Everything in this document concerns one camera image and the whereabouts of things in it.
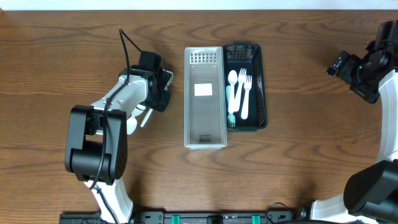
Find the mint green plastic fork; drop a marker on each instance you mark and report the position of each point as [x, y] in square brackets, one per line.
[231, 118]

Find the white plastic toddler spoon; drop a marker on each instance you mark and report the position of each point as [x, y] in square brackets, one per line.
[232, 79]

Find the white plastic fork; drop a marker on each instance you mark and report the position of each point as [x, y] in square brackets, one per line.
[247, 88]
[241, 81]

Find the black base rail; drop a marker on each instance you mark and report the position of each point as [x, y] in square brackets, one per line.
[274, 214]

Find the white disposable spoon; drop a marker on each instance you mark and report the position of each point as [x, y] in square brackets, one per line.
[146, 117]
[131, 124]

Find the dark green plastic basket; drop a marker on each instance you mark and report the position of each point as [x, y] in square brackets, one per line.
[249, 57]

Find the white label sticker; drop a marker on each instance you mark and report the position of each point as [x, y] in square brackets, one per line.
[203, 89]

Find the clear plastic basket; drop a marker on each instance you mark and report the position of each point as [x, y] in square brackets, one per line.
[204, 116]

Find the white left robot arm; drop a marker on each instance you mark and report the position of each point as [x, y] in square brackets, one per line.
[96, 148]

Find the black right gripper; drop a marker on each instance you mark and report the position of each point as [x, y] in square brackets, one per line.
[364, 92]

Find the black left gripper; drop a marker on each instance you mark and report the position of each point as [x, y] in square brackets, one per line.
[161, 101]

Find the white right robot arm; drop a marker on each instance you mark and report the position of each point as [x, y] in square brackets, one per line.
[370, 196]

